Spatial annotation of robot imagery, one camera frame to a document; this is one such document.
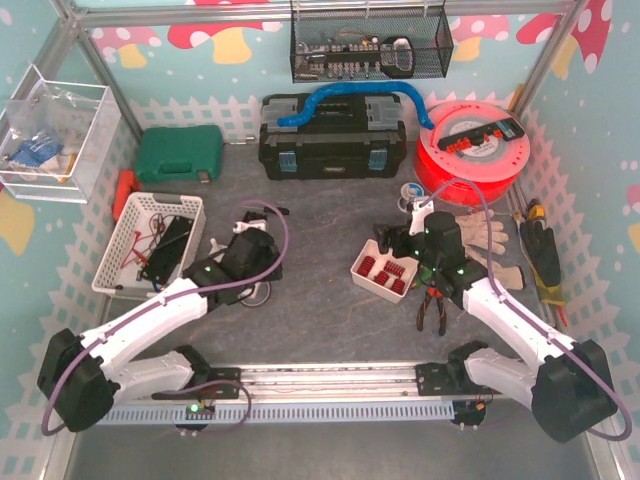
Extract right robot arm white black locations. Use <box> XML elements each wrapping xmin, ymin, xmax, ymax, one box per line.
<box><xmin>374</xmin><ymin>212</ymin><xmax>619</xmax><ymax>443</ymax></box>

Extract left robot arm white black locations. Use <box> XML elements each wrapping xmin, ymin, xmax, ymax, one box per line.
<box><xmin>37</xmin><ymin>225</ymin><xmax>288</xmax><ymax>436</ymax></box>

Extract white tray of springs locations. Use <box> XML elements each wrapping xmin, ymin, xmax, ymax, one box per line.
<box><xmin>350</xmin><ymin>239</ymin><xmax>418</xmax><ymax>304</ymax></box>

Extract white knit glove upper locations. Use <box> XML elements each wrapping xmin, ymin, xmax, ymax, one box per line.
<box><xmin>455</xmin><ymin>209</ymin><xmax>509</xmax><ymax>254</ymax></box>

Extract white knit glove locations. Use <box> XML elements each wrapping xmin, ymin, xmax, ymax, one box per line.
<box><xmin>455</xmin><ymin>209</ymin><xmax>509</xmax><ymax>254</ymax></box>
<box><xmin>465</xmin><ymin>247</ymin><xmax>526</xmax><ymax>291</ymax></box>

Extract white knit glove lower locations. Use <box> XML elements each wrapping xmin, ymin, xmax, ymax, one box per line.
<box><xmin>465</xmin><ymin>247</ymin><xmax>526</xmax><ymax>291</ymax></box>

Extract black device in basket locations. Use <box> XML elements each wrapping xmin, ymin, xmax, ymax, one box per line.
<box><xmin>141</xmin><ymin>216</ymin><xmax>193</xmax><ymax>287</ymax></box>

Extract white perforated plastic basket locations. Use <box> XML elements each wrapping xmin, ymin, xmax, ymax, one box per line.
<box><xmin>92</xmin><ymin>193</ymin><xmax>206</xmax><ymax>300</ymax></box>

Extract red filament spool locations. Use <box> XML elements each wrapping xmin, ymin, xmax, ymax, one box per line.
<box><xmin>413</xmin><ymin>100</ymin><xmax>531</xmax><ymax>207</ymax></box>

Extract black plastic toolbox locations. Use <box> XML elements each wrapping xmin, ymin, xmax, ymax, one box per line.
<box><xmin>258</xmin><ymin>94</ymin><xmax>407</xmax><ymax>181</ymax></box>

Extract green plastic tool case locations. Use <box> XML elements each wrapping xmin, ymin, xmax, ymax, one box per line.
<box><xmin>133</xmin><ymin>124</ymin><xmax>224</xmax><ymax>184</ymax></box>

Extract black rubber glove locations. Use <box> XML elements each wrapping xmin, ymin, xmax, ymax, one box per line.
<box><xmin>519</xmin><ymin>220</ymin><xmax>561</xmax><ymax>287</ymax></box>

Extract black terminal strip red buttons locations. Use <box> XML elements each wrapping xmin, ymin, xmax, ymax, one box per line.
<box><xmin>437</xmin><ymin>117</ymin><xmax>525</xmax><ymax>153</ymax></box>

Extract blue white glove in box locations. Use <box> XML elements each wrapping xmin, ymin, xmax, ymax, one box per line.
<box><xmin>9</xmin><ymin>131</ymin><xmax>64</xmax><ymax>170</ymax></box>

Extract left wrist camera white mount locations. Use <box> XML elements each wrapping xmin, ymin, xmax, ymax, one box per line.
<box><xmin>232</xmin><ymin>210</ymin><xmax>268</xmax><ymax>234</ymax></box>

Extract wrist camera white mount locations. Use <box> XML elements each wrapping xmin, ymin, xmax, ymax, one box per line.
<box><xmin>232</xmin><ymin>210</ymin><xmax>268</xmax><ymax>234</ymax></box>
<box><xmin>407</xmin><ymin>199</ymin><xmax>434</xmax><ymax>236</ymax></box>

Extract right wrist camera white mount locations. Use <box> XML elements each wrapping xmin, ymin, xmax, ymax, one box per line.
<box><xmin>407</xmin><ymin>199</ymin><xmax>434</xmax><ymax>236</ymax></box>

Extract white peg base plate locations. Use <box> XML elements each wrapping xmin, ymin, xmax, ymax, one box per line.
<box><xmin>208</xmin><ymin>238</ymin><xmax>227</xmax><ymax>258</ymax></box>

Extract solder wire spool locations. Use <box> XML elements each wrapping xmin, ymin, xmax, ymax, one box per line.
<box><xmin>397</xmin><ymin>182</ymin><xmax>425</xmax><ymax>213</ymax></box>

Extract orange handled pliers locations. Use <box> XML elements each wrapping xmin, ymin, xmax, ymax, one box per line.
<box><xmin>416</xmin><ymin>287</ymin><xmax>448</xmax><ymax>337</ymax></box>

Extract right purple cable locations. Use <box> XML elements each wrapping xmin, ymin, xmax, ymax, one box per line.
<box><xmin>429</xmin><ymin>179</ymin><xmax>632</xmax><ymax>442</ymax></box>

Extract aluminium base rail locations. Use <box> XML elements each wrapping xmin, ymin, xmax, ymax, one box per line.
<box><xmin>149</xmin><ymin>363</ymin><xmax>501</xmax><ymax>401</ymax></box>

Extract orange tool handle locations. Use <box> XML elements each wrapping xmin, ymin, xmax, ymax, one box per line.
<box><xmin>112</xmin><ymin>169</ymin><xmax>140</xmax><ymax>222</ymax></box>

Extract blue corrugated hose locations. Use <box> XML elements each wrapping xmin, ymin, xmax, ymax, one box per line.
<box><xmin>277</xmin><ymin>81</ymin><xmax>437</xmax><ymax>132</ymax></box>

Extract grey slotted cable duct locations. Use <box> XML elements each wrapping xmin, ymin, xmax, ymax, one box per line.
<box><xmin>99</xmin><ymin>400</ymin><xmax>454</xmax><ymax>426</ymax></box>

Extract black wire mesh basket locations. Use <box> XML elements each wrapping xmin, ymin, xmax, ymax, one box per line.
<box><xmin>290</xmin><ymin>1</ymin><xmax>454</xmax><ymax>83</ymax></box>

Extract clear acrylic wall box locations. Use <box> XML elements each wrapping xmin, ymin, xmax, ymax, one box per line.
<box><xmin>1</xmin><ymin>65</ymin><xmax>121</xmax><ymax>204</ymax></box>

